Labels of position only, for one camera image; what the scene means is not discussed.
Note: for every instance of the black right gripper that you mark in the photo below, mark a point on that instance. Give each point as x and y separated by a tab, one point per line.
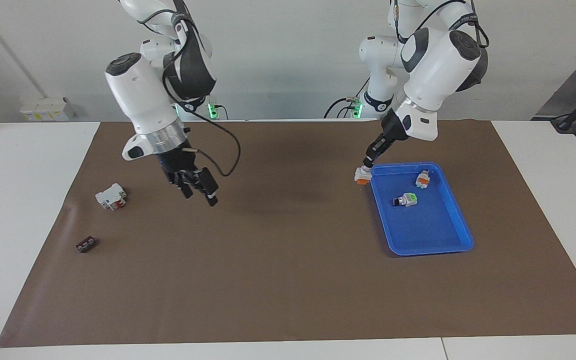
178	165

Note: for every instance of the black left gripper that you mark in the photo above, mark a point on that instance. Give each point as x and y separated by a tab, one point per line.
393	130

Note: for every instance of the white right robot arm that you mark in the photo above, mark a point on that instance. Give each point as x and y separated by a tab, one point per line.
143	95

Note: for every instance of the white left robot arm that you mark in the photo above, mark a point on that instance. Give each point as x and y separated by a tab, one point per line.
438	65

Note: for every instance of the white red circuit breaker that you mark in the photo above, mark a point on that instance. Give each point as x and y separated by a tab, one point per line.
110	197

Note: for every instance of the blue plastic tray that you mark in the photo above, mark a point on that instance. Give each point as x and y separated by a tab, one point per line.
428	230

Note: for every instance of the brown table mat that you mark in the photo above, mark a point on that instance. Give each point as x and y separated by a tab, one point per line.
268	275

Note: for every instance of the small dark brown component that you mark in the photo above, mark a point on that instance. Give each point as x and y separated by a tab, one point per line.
86	245

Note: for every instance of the green-backed selector switch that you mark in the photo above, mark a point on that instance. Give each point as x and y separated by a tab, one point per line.
408	200

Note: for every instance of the white wall socket box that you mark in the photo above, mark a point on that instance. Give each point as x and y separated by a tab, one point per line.
48	109

